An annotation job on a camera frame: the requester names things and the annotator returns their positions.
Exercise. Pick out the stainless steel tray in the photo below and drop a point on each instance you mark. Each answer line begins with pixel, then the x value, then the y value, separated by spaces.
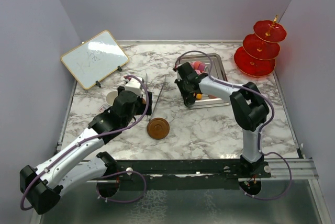
pixel 218 71

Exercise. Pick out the white mug blue handle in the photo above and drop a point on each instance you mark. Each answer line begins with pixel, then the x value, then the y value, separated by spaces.
pixel 110 97

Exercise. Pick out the red three-tier cake stand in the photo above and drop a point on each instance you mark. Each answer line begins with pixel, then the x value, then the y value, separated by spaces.
pixel 257 55

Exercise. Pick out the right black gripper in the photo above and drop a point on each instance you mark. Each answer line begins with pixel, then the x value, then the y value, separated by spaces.
pixel 183 95

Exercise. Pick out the brown wooden coaster near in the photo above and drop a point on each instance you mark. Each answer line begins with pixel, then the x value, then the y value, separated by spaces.
pixel 158 128

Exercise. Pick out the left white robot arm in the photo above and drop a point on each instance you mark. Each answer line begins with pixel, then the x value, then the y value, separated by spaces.
pixel 44 185

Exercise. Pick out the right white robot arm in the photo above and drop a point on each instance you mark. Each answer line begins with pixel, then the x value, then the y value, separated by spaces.
pixel 248 105

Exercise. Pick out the metal tongs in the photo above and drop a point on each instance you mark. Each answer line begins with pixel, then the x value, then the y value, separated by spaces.
pixel 157 99

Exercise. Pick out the black mounting rail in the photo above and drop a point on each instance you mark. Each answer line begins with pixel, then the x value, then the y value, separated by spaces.
pixel 183 174

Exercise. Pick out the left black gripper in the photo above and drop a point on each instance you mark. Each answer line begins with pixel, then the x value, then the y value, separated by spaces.
pixel 142 105

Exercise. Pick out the whiteboard with yellow frame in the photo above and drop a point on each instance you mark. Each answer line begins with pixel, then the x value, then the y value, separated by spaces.
pixel 95 59

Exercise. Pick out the orange fish-shaped pastry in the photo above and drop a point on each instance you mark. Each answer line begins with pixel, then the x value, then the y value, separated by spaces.
pixel 198 96

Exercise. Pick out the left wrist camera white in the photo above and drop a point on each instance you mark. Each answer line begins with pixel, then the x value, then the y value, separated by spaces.
pixel 134 85

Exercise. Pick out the small tea bag packet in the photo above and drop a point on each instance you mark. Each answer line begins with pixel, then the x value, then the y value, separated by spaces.
pixel 103 107

